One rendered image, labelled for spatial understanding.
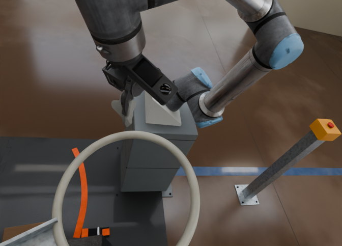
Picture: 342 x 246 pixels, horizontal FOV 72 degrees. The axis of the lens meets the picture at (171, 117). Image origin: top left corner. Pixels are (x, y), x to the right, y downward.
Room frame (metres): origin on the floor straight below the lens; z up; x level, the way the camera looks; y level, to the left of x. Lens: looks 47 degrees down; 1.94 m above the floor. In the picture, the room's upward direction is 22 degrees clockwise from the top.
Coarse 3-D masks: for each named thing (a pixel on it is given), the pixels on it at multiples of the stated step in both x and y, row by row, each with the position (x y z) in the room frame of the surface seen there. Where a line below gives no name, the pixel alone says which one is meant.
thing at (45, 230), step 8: (48, 224) 0.18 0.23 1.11; (24, 232) 0.13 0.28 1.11; (32, 232) 0.14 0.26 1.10; (40, 232) 0.15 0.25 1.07; (48, 232) 0.16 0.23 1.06; (8, 240) 0.10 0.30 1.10; (16, 240) 0.11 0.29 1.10; (24, 240) 0.12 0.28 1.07; (32, 240) 0.13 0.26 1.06; (40, 240) 0.14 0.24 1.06; (48, 240) 0.14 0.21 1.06
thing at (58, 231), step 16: (96, 144) 0.46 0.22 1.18; (160, 144) 0.51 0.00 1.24; (80, 160) 0.39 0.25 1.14; (64, 176) 0.33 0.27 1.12; (192, 176) 0.43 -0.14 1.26; (64, 192) 0.28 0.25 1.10; (192, 192) 0.38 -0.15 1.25; (192, 208) 0.33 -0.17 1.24; (192, 224) 0.29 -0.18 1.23; (64, 240) 0.16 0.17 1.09
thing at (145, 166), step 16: (144, 96) 1.12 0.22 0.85; (144, 112) 0.99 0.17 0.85; (128, 128) 1.02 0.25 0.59; (144, 128) 0.87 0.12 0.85; (160, 128) 0.91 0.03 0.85; (176, 128) 0.96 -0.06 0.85; (192, 128) 1.01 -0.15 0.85; (128, 144) 0.91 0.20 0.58; (144, 144) 0.85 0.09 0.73; (176, 144) 0.93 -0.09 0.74; (192, 144) 0.98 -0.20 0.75; (128, 160) 0.82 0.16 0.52; (144, 160) 0.86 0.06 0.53; (160, 160) 0.91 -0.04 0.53; (176, 160) 0.95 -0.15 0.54; (128, 176) 0.83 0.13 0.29; (144, 176) 0.88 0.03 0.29; (160, 176) 0.93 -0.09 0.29
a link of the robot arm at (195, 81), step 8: (192, 72) 1.11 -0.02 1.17; (200, 72) 1.10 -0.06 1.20; (176, 80) 1.10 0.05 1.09; (184, 80) 1.08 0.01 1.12; (192, 80) 1.07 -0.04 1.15; (200, 80) 1.07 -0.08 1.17; (208, 80) 1.13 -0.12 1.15; (184, 88) 1.05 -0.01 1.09; (192, 88) 1.04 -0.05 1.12; (200, 88) 1.05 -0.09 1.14; (208, 88) 1.08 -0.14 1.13; (184, 96) 1.04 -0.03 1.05; (192, 96) 1.01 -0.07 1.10
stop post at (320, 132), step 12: (324, 120) 1.29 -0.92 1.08; (312, 132) 1.25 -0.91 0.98; (324, 132) 1.19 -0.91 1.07; (336, 132) 1.21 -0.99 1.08; (300, 144) 1.24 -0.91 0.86; (312, 144) 1.20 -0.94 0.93; (288, 156) 1.23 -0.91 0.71; (300, 156) 1.21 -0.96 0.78; (276, 168) 1.22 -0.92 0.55; (288, 168) 1.22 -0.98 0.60; (264, 180) 1.21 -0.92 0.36; (240, 192) 1.25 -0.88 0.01; (252, 192) 1.20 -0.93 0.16; (240, 204) 1.13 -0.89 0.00; (252, 204) 1.17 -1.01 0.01
